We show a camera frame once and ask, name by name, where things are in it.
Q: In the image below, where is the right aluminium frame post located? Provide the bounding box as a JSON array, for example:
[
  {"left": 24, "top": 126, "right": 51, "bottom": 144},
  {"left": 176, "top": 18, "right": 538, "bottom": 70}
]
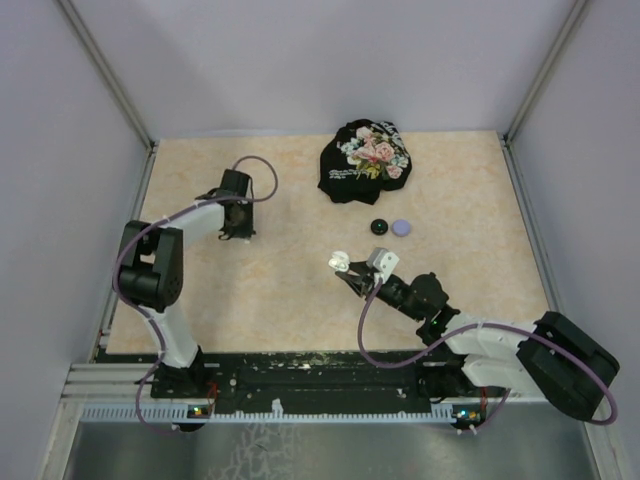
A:
[{"left": 502, "top": 0, "right": 592, "bottom": 148}]

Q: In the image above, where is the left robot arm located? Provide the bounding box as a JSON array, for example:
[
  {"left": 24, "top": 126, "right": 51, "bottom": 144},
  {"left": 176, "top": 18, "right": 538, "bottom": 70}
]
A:
[{"left": 113, "top": 169, "right": 255, "bottom": 398}]

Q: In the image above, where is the left aluminium frame post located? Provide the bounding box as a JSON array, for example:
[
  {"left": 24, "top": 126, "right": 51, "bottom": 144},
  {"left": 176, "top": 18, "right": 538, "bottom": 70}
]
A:
[{"left": 53, "top": 0, "right": 156, "bottom": 151}]

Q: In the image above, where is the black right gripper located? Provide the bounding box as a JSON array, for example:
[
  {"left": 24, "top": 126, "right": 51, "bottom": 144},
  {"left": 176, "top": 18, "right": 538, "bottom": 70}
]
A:
[{"left": 338, "top": 260, "right": 425, "bottom": 322}]

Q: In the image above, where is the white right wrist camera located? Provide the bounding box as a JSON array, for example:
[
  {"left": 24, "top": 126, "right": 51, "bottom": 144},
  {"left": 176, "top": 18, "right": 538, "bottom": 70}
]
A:
[{"left": 366, "top": 247, "right": 399, "bottom": 283}]

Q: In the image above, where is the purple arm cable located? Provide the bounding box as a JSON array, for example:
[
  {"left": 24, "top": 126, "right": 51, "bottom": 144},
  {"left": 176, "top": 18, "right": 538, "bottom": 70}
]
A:
[
  {"left": 114, "top": 155, "right": 279, "bottom": 435},
  {"left": 357, "top": 279, "right": 619, "bottom": 435}
]

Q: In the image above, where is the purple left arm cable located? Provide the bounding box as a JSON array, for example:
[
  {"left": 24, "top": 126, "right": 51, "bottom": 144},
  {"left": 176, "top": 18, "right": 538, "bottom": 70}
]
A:
[{"left": 114, "top": 155, "right": 279, "bottom": 435}]

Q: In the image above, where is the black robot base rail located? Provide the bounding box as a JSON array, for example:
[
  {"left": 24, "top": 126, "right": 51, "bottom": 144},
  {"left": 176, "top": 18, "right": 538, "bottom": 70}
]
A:
[{"left": 149, "top": 349, "right": 506, "bottom": 416}]

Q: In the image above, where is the white slotted cable duct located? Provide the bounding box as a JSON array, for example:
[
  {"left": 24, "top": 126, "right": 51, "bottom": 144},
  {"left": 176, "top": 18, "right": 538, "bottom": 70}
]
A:
[{"left": 80, "top": 399, "right": 471, "bottom": 424}]

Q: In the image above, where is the purple earbud charging case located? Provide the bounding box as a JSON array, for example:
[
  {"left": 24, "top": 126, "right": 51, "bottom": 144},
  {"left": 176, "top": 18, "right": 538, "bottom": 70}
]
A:
[{"left": 391, "top": 219, "right": 411, "bottom": 237}]

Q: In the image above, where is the black earbud charging case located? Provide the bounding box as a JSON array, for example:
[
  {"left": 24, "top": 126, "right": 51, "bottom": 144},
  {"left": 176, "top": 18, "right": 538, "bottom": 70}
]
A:
[{"left": 370, "top": 218, "right": 389, "bottom": 236}]

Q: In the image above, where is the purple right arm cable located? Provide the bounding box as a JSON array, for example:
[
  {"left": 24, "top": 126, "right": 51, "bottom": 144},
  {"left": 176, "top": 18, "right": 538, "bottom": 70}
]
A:
[{"left": 357, "top": 279, "right": 619, "bottom": 435}]

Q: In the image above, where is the white earbud charging case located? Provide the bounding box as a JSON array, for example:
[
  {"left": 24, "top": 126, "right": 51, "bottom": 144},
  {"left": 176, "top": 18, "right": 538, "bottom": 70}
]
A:
[{"left": 328, "top": 251, "right": 351, "bottom": 273}]

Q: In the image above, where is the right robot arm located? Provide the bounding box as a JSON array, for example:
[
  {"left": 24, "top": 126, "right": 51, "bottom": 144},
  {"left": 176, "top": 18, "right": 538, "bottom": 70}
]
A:
[{"left": 328, "top": 251, "right": 620, "bottom": 425}]

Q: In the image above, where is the aluminium frame post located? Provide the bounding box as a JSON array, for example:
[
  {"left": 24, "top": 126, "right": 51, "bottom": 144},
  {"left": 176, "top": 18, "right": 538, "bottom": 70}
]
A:
[
  {"left": 53, "top": 0, "right": 156, "bottom": 151},
  {"left": 502, "top": 0, "right": 592, "bottom": 148}
]

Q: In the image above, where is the black floral folded shirt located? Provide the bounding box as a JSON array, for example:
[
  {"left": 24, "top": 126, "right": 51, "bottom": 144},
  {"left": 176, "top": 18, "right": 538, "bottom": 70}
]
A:
[{"left": 318, "top": 119, "right": 413, "bottom": 205}]

